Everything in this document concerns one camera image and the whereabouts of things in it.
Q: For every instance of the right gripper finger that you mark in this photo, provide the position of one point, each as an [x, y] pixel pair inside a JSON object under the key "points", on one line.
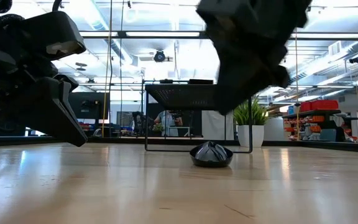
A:
{"points": [[235, 93]]}

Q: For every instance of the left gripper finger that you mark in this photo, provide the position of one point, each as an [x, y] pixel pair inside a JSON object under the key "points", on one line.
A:
{"points": [[54, 115], [70, 82]]}

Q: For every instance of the black square mini plate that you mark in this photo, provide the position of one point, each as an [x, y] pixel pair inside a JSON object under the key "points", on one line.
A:
{"points": [[200, 81]]}

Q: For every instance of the black wavy mini plate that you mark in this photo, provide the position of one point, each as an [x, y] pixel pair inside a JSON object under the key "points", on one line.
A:
{"points": [[211, 160]]}

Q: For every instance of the green plant in white pot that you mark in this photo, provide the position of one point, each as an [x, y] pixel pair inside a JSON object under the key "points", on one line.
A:
{"points": [[250, 135]]}

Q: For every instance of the black perforated metal shelf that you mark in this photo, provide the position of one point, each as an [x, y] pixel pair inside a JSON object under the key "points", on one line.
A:
{"points": [[179, 96]]}

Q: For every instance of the small white background table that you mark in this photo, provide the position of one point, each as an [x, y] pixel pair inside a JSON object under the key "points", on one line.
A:
{"points": [[179, 127]]}

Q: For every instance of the person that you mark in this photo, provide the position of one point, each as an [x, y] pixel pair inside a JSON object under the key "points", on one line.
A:
{"points": [[168, 123]]}

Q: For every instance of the white ceiling light strip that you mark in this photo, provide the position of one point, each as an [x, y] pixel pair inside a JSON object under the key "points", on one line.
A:
{"points": [[328, 35]]}

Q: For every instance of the small green background plant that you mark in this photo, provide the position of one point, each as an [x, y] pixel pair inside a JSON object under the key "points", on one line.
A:
{"points": [[159, 128]]}

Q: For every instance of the shelf rack with red bins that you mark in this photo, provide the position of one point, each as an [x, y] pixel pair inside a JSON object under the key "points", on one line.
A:
{"points": [[319, 105]]}

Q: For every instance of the black wall monitor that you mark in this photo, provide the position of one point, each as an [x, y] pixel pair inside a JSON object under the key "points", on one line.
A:
{"points": [[92, 105]]}

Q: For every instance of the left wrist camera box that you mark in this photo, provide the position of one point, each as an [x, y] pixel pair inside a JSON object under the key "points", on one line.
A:
{"points": [[51, 31]]}

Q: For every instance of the black overhead frame beam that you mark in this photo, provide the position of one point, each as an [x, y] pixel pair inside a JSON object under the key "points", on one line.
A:
{"points": [[121, 34]]}

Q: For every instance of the black ceiling dome camera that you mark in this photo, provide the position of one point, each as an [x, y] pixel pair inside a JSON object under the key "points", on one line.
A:
{"points": [[159, 56]]}

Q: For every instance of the black security camera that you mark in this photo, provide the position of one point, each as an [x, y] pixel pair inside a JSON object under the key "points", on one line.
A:
{"points": [[356, 59]]}

